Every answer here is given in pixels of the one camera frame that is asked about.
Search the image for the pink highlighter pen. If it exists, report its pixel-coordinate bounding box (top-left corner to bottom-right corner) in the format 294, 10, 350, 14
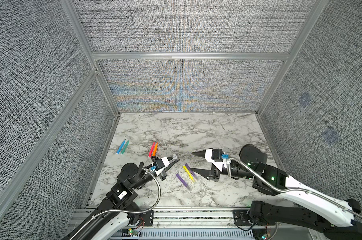
148, 143, 156, 158

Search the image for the yellow highlighter pen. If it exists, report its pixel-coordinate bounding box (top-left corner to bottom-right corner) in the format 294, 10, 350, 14
183, 165, 196, 183

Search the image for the orange highlighter pen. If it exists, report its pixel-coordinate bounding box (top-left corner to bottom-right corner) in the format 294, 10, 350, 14
152, 143, 159, 157

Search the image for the green highlighter pen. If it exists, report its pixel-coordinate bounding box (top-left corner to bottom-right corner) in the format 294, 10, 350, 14
120, 140, 130, 155

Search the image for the blue highlighter pen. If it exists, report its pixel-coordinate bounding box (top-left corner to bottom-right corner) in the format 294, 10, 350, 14
116, 139, 126, 154

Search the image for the violet highlighter pen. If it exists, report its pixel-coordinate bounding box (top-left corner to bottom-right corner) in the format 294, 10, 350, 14
185, 163, 198, 180

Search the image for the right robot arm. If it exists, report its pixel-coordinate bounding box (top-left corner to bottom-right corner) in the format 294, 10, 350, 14
192, 144, 362, 240

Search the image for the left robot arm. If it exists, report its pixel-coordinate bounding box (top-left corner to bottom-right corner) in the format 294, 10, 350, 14
63, 154, 179, 240

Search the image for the purple highlighter pen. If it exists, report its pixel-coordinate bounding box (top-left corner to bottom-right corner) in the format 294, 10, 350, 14
176, 173, 191, 191

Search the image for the aluminium horizontal back bar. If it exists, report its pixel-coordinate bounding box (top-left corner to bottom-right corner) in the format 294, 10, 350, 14
92, 52, 290, 61

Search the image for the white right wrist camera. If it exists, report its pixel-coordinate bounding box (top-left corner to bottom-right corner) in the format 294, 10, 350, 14
205, 149, 228, 172

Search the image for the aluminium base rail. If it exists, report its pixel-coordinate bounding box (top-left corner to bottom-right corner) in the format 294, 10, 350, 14
68, 206, 289, 230

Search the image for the grey slotted cable duct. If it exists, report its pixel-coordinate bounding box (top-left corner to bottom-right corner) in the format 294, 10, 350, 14
109, 229, 256, 240

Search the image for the aluminium left wall bar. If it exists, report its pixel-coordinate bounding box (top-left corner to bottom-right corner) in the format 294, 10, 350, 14
0, 69, 98, 223

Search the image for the aluminium corner frame post left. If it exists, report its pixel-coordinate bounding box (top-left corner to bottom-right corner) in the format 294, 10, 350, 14
60, 0, 120, 117

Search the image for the aluminium corner frame post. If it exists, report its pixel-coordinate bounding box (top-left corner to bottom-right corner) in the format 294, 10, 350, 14
256, 0, 329, 116
60, 0, 120, 117

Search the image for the aluminium corner frame post right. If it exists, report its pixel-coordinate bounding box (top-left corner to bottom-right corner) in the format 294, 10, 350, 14
256, 0, 329, 116

